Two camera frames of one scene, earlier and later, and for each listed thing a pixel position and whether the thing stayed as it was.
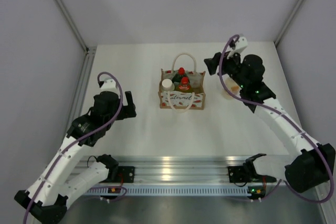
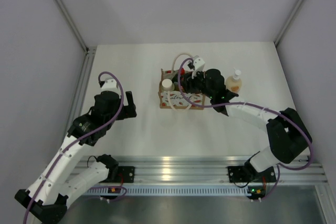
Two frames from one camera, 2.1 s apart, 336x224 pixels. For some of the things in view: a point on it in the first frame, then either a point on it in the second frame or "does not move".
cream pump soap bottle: x=232 y=86 does not move
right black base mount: x=239 y=174 does not move
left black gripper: x=128 y=111 does not move
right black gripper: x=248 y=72 to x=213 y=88
